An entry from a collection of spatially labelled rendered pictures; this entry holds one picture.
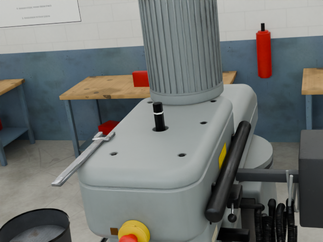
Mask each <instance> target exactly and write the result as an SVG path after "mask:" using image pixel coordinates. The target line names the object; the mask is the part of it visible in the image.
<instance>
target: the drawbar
mask: <svg viewBox="0 0 323 242"><path fill-rule="evenodd" d="M153 112H154V113H161V112H163V108H162V102H154V103H153ZM154 119H155V126H156V131H157V132H163V131H165V123H164V115H163V113H162V114H158V115H157V114H154Z"/></svg>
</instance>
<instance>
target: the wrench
mask: <svg viewBox="0 0 323 242"><path fill-rule="evenodd" d="M102 136H103V133H102V132H98V133H97V134H96V135H95V136H94V138H93V139H92V141H93V143H92V144H91V145H90V146H89V147H88V148H87V149H86V150H85V151H84V152H83V153H82V154H81V155H80V156H79V157H78V158H77V159H76V160H75V161H73V162H72V163H71V164H70V165H69V166H68V167H67V168H66V169H65V170H64V171H63V172H62V173H61V174H60V175H59V176H58V177H57V178H56V179H55V180H54V181H53V182H52V183H51V185H52V186H56V187H61V186H62V185H63V184H64V183H65V182H66V181H67V180H68V179H69V178H70V177H71V176H72V175H73V174H74V173H75V172H76V171H77V170H78V169H79V167H80V166H81V165H82V164H83V163H84V162H85V161H86V160H87V159H88V158H89V157H90V156H91V155H92V154H93V153H94V152H95V151H96V150H97V149H98V148H99V147H100V146H101V145H102V144H103V143H104V142H108V141H110V140H111V139H112V138H113V137H114V136H115V132H110V133H109V134H108V135H107V136H106V137H102Z"/></svg>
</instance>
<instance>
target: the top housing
mask: <svg viewBox="0 0 323 242"><path fill-rule="evenodd" d="M154 102H155V101H153V100H152V99H151V98H150V97H148V98H146V99H144V100H142V101H140V102H139V103H138V104H137V105H136V106H135V107H134V108H133V109H132V111H131V112H130V113H129V114H128V115H127V116H126V117H125V118H124V119H123V120H122V121H121V122H120V123H119V124H118V125H117V126H116V127H115V128H114V129H113V130H112V131H111V132H115V136H114V137H113V138H112V139H111V140H110V141H108V142H104V143H103V144H102V145H101V146H100V147H99V148H98V149H97V150H96V151H95V152H94V153H93V154H92V155H91V156H90V157H89V158H88V159H87V160H86V161H85V162H84V163H83V164H82V165H81V166H80V167H79V169H78V170H77V176H78V179H79V186H80V191H81V195H82V200H83V205H84V210H85V215H86V220H87V225H88V227H89V229H90V230H91V231H92V232H93V233H94V234H96V235H98V236H100V237H103V238H110V239H119V238H118V235H111V230H110V228H118V231H119V230H120V228H121V226H122V225H123V224H124V223H125V222H127V221H129V220H136V221H139V222H141V223H143V224H144V225H145V226H146V227H147V228H148V230H149V233H150V240H149V242H188V241H191V240H193V239H195V238H197V237H198V236H199V235H201V234H202V233H203V232H204V231H205V229H206V227H207V225H208V223H209V221H208V220H207V219H206V218H205V214H204V213H205V210H206V207H207V205H208V202H209V200H210V197H211V194H212V190H211V184H212V183H213V182H215V183H216V182H217V179H218V176H219V174H220V171H221V169H222V166H223V164H224V161H225V158H226V156H227V153H228V150H229V148H230V145H231V143H232V140H231V135H232V134H235V129H234V116H233V105H232V102H231V100H230V99H229V98H227V97H224V96H218V97H216V98H214V99H212V100H209V101H206V102H202V103H197V104H191V105H179V106H174V105H164V104H163V105H162V108H163V115H164V123H165V131H163V132H157V131H156V126H155V119H154V112H153V103H154Z"/></svg>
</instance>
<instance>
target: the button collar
mask: <svg viewBox="0 0 323 242"><path fill-rule="evenodd" d="M129 234H134V235H136V237H137V239H138V242H149V240H150V233H149V230H148V228H147V227H146V226H145V225H144V224H143V223H141V222H139V221H136V220H129V221H127V222H125V223H124V224H123V225H122V226H121V228H120V230H119V232H118V238H119V239H120V238H121V237H122V236H124V235H129Z"/></svg>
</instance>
